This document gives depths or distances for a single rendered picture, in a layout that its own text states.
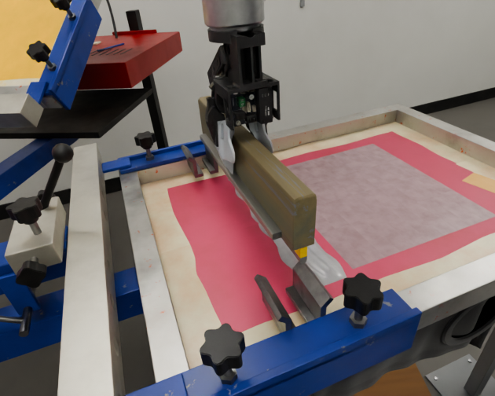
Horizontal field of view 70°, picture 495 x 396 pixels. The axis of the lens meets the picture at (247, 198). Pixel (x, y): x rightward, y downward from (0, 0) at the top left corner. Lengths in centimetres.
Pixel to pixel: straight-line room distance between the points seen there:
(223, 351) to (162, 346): 12
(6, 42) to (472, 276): 117
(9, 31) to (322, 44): 223
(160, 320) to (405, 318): 29
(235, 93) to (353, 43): 270
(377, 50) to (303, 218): 295
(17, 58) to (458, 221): 108
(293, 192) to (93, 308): 26
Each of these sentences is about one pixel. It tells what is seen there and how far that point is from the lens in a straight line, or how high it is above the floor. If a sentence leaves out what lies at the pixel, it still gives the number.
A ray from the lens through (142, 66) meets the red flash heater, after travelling 148.
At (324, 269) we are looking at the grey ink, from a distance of 56.
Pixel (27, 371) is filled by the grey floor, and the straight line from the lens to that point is 189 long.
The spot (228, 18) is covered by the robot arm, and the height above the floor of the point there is 131.
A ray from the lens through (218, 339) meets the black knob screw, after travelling 37.
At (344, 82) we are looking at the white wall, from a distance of 318.
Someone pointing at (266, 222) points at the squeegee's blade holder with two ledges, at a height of 108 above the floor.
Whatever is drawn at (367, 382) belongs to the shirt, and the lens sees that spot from 80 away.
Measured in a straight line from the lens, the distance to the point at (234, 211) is 69.
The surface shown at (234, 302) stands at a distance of 53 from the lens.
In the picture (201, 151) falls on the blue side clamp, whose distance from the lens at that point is 83.
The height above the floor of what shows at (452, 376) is 1.
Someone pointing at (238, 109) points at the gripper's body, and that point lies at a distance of 48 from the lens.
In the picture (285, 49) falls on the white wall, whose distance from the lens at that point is 283.
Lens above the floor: 136
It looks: 34 degrees down
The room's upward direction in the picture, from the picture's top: 5 degrees counter-clockwise
